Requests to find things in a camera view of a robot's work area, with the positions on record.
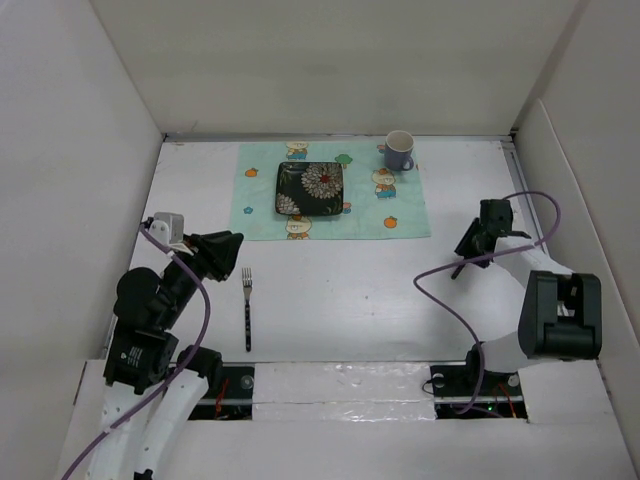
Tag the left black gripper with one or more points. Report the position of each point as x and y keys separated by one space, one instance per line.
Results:
x=215 y=250

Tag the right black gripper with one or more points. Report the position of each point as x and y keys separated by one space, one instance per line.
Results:
x=464 y=247

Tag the fork with dark handle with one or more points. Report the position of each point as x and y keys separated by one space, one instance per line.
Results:
x=247 y=285

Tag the green cartoon print cloth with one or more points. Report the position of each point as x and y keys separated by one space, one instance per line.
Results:
x=379 y=203

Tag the purple mug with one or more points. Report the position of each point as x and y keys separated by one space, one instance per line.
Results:
x=398 y=152

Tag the black floral square plate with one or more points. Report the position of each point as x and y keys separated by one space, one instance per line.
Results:
x=312 y=189

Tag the knife with patterned handle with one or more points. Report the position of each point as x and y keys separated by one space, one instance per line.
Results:
x=457 y=271

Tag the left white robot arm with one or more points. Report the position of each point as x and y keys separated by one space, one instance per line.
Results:
x=150 y=388

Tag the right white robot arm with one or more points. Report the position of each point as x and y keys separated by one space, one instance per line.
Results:
x=561 y=314

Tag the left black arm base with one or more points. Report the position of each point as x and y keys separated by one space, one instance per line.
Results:
x=232 y=397

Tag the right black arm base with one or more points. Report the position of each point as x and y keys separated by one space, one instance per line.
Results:
x=453 y=388

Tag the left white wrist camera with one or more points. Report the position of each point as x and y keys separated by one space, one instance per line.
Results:
x=165 y=230

